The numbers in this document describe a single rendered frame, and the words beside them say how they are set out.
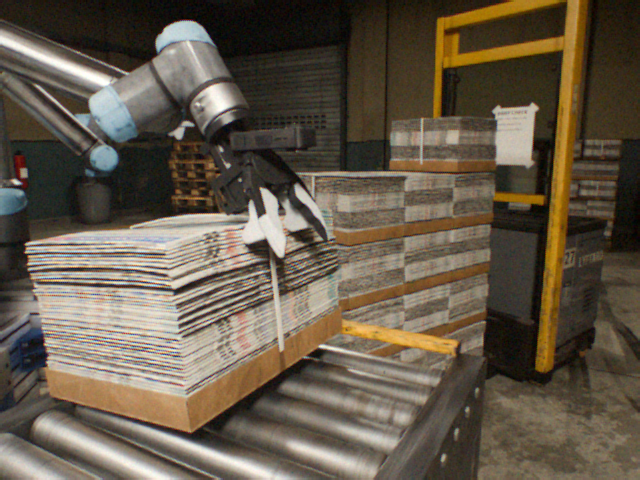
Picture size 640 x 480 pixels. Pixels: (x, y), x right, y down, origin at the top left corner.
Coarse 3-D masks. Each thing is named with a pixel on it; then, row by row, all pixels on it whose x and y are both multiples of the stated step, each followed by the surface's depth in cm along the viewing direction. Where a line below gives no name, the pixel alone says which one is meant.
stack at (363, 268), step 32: (352, 256) 167; (384, 256) 177; (416, 256) 189; (448, 256) 202; (352, 288) 169; (448, 288) 204; (352, 320) 171; (384, 320) 181; (416, 320) 193; (416, 352) 197
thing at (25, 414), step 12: (48, 396) 70; (12, 408) 67; (24, 408) 67; (36, 408) 67; (48, 408) 67; (60, 408) 68; (72, 408) 70; (0, 420) 64; (12, 420) 64; (24, 420) 64; (0, 432) 61; (12, 432) 62; (24, 432) 64
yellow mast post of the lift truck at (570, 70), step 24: (576, 0) 202; (576, 24) 203; (576, 48) 205; (576, 72) 208; (576, 96) 211; (576, 120) 215; (552, 144) 218; (552, 168) 220; (552, 192) 219; (552, 216) 221; (552, 240) 222; (552, 264) 224; (552, 288) 225; (552, 312) 228; (552, 336) 232; (552, 360) 236
